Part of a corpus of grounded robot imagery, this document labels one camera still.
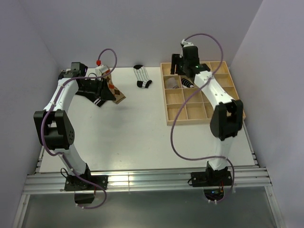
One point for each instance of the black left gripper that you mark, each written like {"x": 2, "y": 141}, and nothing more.
{"x": 101, "y": 83}

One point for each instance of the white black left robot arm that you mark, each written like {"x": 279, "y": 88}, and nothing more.
{"x": 55, "y": 131}

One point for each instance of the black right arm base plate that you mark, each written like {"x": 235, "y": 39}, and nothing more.
{"x": 201, "y": 179}

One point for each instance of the brown orange argyle sock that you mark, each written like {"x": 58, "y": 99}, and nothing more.
{"x": 119, "y": 96}

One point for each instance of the taupe sock red stripes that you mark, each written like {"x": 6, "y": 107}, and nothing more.
{"x": 171, "y": 83}

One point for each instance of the white sock black toe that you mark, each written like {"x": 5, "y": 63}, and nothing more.
{"x": 143, "y": 80}

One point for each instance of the black pinstriped sock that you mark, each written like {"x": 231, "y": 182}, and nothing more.
{"x": 186, "y": 83}

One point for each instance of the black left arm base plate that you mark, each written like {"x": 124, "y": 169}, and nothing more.
{"x": 73, "y": 183}

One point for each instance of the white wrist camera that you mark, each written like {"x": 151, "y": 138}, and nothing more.
{"x": 185, "y": 44}
{"x": 101, "y": 70}

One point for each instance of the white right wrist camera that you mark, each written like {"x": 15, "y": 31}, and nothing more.
{"x": 185, "y": 44}

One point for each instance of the black box under rail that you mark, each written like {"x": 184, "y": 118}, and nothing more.
{"x": 84, "y": 198}

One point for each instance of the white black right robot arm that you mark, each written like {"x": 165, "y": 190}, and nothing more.
{"x": 227, "y": 117}

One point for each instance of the black sock white stripes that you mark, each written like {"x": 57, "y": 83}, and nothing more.
{"x": 91, "y": 97}

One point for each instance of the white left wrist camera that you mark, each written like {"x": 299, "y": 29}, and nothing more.
{"x": 101, "y": 70}

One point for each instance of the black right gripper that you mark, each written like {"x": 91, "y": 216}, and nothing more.
{"x": 175, "y": 60}

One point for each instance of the wooden compartment tray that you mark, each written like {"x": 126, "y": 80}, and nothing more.
{"x": 198, "y": 110}

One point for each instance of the aluminium table edge rail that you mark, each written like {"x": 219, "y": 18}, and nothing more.
{"x": 145, "y": 180}

